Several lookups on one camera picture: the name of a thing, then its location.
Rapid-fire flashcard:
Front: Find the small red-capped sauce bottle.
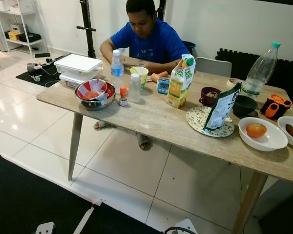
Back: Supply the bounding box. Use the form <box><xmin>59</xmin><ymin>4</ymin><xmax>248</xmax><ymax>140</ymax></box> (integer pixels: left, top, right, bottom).
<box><xmin>119</xmin><ymin>86</ymin><xmax>128</xmax><ymax>107</ymax></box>

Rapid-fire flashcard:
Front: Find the white power strip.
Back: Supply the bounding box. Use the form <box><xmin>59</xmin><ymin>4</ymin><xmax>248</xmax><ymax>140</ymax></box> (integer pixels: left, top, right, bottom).
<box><xmin>26</xmin><ymin>62</ymin><xmax>42</xmax><ymax>74</ymax></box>

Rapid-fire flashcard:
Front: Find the small black floor mat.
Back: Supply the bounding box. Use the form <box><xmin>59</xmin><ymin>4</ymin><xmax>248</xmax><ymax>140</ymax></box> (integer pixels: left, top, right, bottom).
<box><xmin>16</xmin><ymin>54</ymin><xmax>70</xmax><ymax>89</ymax></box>

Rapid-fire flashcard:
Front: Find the white shelf rack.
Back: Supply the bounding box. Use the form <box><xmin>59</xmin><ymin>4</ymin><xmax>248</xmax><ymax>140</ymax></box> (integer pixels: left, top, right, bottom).
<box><xmin>0</xmin><ymin>0</ymin><xmax>50</xmax><ymax>55</ymax></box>

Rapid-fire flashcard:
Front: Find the yellow box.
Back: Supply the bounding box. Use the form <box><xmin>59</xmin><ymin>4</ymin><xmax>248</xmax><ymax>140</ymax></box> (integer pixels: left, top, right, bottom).
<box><xmin>8</xmin><ymin>31</ymin><xmax>23</xmax><ymax>41</ymax></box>

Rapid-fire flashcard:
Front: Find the small white lidded container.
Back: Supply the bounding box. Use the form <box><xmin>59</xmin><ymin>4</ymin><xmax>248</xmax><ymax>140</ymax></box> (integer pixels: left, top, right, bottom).
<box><xmin>59</xmin><ymin>73</ymin><xmax>93</xmax><ymax>90</ymax></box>

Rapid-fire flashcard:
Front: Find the black bag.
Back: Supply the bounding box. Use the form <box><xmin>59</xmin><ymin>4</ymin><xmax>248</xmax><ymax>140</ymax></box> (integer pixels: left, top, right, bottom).
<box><xmin>18</xmin><ymin>32</ymin><xmax>42</xmax><ymax>43</ymax></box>

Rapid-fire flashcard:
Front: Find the large black floor mat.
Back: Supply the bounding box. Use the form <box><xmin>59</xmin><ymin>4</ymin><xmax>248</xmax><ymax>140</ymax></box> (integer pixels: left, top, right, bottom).
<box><xmin>0</xmin><ymin>154</ymin><xmax>163</xmax><ymax>234</ymax></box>

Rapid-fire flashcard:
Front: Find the large white lidded container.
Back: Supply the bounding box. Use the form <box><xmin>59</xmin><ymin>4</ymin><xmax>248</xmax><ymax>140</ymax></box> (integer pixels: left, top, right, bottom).
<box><xmin>54</xmin><ymin>54</ymin><xmax>103</xmax><ymax>79</ymax></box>

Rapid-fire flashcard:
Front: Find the red and white packet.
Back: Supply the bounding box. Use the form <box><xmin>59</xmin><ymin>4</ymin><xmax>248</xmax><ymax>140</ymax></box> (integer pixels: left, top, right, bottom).
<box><xmin>77</xmin><ymin>79</ymin><xmax>109</xmax><ymax>101</ymax></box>

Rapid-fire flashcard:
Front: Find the steel mixing bowl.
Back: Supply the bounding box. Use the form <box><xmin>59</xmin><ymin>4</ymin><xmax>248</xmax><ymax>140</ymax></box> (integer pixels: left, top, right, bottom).
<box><xmin>75</xmin><ymin>81</ymin><xmax>116</xmax><ymax>111</ymax></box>

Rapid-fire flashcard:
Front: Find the black stand pole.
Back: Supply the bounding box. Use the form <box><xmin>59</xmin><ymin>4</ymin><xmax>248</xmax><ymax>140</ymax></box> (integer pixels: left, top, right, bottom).
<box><xmin>77</xmin><ymin>0</ymin><xmax>99</xmax><ymax>59</ymax></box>

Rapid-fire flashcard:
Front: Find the small blue-label water bottle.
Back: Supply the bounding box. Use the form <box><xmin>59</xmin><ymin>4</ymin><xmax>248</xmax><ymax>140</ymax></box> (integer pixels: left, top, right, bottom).
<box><xmin>111</xmin><ymin>50</ymin><xmax>125</xmax><ymax>79</ymax></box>

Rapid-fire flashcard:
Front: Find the small clear white-capped bottle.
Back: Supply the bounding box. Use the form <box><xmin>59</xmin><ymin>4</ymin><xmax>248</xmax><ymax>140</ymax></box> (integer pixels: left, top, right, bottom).
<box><xmin>129</xmin><ymin>73</ymin><xmax>142</xmax><ymax>103</ymax></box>

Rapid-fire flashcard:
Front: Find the yellow-green cup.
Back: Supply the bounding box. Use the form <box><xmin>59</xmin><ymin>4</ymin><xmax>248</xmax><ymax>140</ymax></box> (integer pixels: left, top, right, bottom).
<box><xmin>130</xmin><ymin>66</ymin><xmax>149</xmax><ymax>88</ymax></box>

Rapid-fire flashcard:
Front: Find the light wooden dining table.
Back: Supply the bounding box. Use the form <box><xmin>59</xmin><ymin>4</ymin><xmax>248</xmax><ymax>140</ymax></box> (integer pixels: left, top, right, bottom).
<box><xmin>36</xmin><ymin>55</ymin><xmax>293</xmax><ymax>234</ymax></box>

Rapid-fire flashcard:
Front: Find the small blue digital timer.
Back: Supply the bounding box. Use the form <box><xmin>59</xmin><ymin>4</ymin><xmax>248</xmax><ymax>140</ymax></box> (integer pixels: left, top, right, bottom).
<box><xmin>157</xmin><ymin>78</ymin><xmax>170</xmax><ymax>95</ymax></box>

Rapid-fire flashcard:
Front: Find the person in blue shirt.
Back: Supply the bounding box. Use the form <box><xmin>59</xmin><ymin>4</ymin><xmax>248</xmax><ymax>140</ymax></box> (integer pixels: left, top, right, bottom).
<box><xmin>94</xmin><ymin>0</ymin><xmax>191</xmax><ymax>151</ymax></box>

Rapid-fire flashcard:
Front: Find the orange juice carton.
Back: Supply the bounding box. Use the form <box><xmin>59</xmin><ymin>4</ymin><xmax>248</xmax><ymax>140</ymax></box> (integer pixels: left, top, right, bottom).
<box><xmin>167</xmin><ymin>54</ymin><xmax>196</xmax><ymax>109</ymax></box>

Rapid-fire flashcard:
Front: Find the yellow patterned plate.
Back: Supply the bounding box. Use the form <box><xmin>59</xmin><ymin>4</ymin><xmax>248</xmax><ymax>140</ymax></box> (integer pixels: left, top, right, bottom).
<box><xmin>186</xmin><ymin>106</ymin><xmax>235</xmax><ymax>138</ymax></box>

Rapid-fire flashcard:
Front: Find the dark blue bin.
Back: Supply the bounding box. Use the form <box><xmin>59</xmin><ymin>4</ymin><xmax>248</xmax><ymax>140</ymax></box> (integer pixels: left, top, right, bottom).
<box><xmin>182</xmin><ymin>40</ymin><xmax>198</xmax><ymax>59</ymax></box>

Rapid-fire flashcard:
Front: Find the maroon bowl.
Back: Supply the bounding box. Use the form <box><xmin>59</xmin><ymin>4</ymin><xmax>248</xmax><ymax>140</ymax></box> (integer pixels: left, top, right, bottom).
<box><xmin>199</xmin><ymin>87</ymin><xmax>222</xmax><ymax>107</ymax></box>

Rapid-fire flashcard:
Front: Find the grey chair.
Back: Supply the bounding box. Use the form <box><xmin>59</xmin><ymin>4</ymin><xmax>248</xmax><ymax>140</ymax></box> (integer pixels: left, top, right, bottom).
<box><xmin>195</xmin><ymin>57</ymin><xmax>232</xmax><ymax>78</ymax></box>

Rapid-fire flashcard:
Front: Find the green and white snack bag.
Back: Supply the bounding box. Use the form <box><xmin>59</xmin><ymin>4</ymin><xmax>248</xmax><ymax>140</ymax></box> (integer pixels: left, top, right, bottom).
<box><xmin>203</xmin><ymin>82</ymin><xmax>242</xmax><ymax>131</ymax></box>

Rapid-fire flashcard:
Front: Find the tape roll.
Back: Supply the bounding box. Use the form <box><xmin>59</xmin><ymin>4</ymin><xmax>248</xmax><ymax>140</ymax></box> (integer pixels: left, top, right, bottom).
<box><xmin>227</xmin><ymin>78</ymin><xmax>241</xmax><ymax>89</ymax></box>

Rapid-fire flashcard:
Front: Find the black bowl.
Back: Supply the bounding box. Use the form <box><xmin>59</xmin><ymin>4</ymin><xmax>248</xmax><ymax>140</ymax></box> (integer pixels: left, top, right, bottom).
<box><xmin>233</xmin><ymin>95</ymin><xmax>259</xmax><ymax>118</ymax></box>

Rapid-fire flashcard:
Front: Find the orange fruit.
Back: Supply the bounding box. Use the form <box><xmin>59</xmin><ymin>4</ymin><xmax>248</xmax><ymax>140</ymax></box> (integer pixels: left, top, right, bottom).
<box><xmin>246</xmin><ymin>122</ymin><xmax>268</xmax><ymax>138</ymax></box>

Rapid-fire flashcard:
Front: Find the large clear plastic bottle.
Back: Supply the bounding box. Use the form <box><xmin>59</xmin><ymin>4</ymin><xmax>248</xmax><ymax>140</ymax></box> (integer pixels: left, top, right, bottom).
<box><xmin>242</xmin><ymin>41</ymin><xmax>281</xmax><ymax>98</ymax></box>

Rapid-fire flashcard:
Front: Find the white bowl holding orange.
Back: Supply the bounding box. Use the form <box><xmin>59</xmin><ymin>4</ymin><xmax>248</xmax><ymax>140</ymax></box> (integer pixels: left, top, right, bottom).
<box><xmin>238</xmin><ymin>117</ymin><xmax>289</xmax><ymax>152</ymax></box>

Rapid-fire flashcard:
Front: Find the orange and black tool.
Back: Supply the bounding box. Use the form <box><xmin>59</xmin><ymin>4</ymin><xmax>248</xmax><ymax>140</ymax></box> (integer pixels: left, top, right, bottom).
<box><xmin>260</xmin><ymin>94</ymin><xmax>293</xmax><ymax>121</ymax></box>

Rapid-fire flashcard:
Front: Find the white bowl holding brown food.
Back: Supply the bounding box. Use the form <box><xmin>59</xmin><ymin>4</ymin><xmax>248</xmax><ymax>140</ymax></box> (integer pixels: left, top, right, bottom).
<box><xmin>277</xmin><ymin>116</ymin><xmax>293</xmax><ymax>149</ymax></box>

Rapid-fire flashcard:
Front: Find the black foam mat stack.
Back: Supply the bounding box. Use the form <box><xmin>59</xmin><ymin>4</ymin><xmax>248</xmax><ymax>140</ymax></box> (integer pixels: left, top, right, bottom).
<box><xmin>215</xmin><ymin>48</ymin><xmax>293</xmax><ymax>104</ymax></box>

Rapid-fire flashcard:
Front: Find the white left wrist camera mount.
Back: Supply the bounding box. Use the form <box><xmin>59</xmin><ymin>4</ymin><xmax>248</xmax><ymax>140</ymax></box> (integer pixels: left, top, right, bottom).
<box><xmin>36</xmin><ymin>222</ymin><xmax>57</xmax><ymax>234</ymax></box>

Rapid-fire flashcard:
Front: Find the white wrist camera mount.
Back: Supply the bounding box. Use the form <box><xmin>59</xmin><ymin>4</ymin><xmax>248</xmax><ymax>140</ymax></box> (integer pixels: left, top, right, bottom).
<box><xmin>175</xmin><ymin>218</ymin><xmax>199</xmax><ymax>234</ymax></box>
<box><xmin>36</xmin><ymin>222</ymin><xmax>57</xmax><ymax>234</ymax></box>

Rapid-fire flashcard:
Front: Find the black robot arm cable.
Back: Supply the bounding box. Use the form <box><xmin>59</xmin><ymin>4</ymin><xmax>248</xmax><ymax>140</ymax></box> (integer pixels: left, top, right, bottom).
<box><xmin>164</xmin><ymin>226</ymin><xmax>197</xmax><ymax>234</ymax></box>

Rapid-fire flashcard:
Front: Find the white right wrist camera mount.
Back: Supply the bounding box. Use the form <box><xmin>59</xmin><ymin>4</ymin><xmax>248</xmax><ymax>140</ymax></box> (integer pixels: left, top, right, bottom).
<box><xmin>175</xmin><ymin>218</ymin><xmax>199</xmax><ymax>234</ymax></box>

